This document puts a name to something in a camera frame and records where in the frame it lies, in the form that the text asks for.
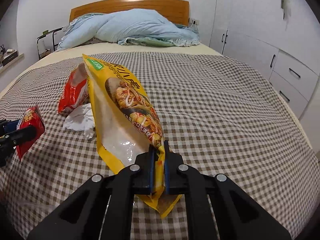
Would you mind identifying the cream bed sheet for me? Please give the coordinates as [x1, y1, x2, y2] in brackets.
[0, 41, 223, 85]

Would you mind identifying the black bedside table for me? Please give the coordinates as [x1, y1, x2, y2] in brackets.
[37, 27, 64, 60]

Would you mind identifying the yellow snack packet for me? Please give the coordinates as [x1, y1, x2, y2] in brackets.
[82, 54, 182, 218]

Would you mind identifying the black box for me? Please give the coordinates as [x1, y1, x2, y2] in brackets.
[0, 51, 18, 64]

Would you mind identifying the white wardrobe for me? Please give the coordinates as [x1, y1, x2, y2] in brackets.
[209, 0, 320, 120]

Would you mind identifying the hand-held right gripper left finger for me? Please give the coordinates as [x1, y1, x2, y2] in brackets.
[27, 146, 156, 240]

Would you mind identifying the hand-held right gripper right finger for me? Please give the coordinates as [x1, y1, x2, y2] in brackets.
[164, 140, 292, 240]

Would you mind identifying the checkered lace-edged bedspread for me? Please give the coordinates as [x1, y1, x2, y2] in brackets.
[0, 52, 320, 240]

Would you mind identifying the wooden windowsill shelf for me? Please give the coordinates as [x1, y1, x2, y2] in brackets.
[0, 52, 25, 74]

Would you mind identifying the small red snack packet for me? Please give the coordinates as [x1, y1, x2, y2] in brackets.
[16, 104, 46, 162]

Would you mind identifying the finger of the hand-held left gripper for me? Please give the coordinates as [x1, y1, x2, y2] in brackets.
[0, 119, 22, 137]
[0, 125, 38, 147]

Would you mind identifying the orange red snack packet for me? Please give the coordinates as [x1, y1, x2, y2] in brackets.
[58, 63, 91, 117]

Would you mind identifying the frilled light blue pillow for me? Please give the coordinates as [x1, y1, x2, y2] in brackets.
[57, 13, 105, 52]

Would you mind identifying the white crumpled tissue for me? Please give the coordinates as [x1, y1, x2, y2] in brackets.
[63, 103, 97, 140]

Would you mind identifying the light blue quilt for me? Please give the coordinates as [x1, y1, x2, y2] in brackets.
[95, 8, 200, 47]

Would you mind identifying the hanging grey white tassel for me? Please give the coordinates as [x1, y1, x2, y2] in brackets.
[279, 0, 292, 20]

